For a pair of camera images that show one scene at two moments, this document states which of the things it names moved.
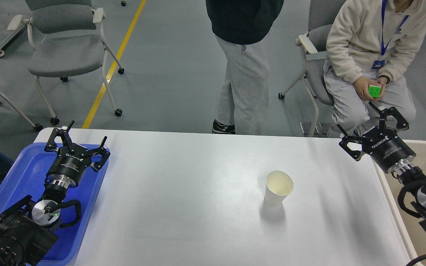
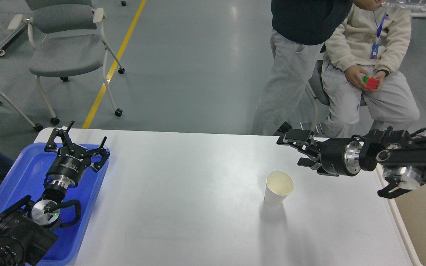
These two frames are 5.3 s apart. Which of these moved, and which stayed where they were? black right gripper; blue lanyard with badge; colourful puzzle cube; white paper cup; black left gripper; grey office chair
Moved: blue lanyard with badge; black right gripper; colourful puzzle cube
Stayed: black left gripper; white paper cup; grey office chair
